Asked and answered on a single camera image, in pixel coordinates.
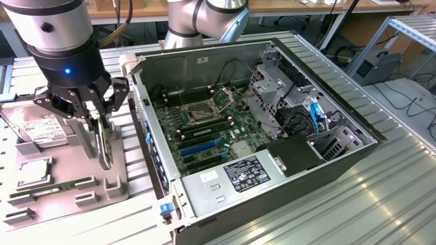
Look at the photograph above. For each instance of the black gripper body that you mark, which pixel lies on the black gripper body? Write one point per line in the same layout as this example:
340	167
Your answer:
71	63

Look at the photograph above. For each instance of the graphics card with fan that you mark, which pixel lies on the graphics card with fan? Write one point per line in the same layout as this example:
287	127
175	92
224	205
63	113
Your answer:
104	148

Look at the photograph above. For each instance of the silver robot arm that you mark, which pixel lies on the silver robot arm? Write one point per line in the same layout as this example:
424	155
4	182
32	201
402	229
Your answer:
51	28

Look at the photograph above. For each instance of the silver hard disk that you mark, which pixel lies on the silver hard disk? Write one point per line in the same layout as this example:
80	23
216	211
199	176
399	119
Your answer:
40	132

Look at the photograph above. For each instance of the green motherboard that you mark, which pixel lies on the green motherboard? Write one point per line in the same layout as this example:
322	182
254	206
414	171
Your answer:
168	120

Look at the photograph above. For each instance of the thin locking lever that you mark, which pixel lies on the thin locking lever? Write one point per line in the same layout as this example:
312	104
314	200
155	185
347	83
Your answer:
182	98

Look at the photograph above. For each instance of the blue slot retainer clip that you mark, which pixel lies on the blue slot retainer clip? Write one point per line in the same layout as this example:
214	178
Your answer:
148	137

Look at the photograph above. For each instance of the black RAM slot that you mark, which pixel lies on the black RAM slot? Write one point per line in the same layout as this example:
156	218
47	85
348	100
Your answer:
187	91
204	123
188	97

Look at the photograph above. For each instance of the CPU socket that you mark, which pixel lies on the CPU socket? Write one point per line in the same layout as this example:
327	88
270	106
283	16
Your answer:
199	113

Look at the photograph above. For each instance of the labelled RAM stick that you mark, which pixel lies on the labelled RAM stick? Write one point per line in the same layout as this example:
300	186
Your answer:
204	129

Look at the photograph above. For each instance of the silver CPU chip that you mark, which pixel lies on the silver CPU chip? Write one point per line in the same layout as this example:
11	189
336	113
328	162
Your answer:
32	173

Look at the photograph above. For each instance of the long black expansion slot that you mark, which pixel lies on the long black expansion slot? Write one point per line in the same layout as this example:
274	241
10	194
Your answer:
194	143
206	166
204	160

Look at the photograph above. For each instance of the grey parts rack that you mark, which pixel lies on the grey parts rack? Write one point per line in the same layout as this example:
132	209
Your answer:
68	173

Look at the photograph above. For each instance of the metal socket cover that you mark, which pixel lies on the metal socket cover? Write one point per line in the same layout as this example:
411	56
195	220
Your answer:
223	100

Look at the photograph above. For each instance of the wooden desk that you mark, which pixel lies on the wooden desk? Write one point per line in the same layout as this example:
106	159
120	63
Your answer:
150	11
368	7

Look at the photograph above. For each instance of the blue expansion slot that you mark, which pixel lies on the blue expansion slot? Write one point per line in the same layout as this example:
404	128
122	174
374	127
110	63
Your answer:
198	150

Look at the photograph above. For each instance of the green RAM stick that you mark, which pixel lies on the green RAM stick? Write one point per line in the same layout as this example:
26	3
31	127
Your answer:
51	188

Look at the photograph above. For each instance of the silver chipset heatsink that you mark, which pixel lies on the silver chipset heatsink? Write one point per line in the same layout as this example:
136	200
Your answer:
243	149

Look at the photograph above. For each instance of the perforated metal disk bay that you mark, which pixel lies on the perforated metal disk bay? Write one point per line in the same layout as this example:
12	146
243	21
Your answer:
268	84

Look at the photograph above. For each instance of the blue case latch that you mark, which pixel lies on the blue case latch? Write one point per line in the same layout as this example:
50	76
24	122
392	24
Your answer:
166	208

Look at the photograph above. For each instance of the grey power supply unit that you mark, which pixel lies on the grey power supply unit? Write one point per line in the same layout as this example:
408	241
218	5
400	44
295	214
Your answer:
204	201

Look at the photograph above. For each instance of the black plastic shroud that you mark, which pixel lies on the black plastic shroud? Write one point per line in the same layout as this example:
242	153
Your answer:
292	155

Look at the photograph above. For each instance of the open black PC case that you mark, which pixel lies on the open black PC case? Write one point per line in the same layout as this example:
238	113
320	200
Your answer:
272	217

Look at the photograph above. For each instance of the black stand pole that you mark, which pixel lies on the black stand pole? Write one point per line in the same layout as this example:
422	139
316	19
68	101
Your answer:
351	7

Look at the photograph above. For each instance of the aluminium profile frame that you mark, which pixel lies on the aluminium profile frame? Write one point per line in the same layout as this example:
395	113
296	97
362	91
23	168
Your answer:
412	29

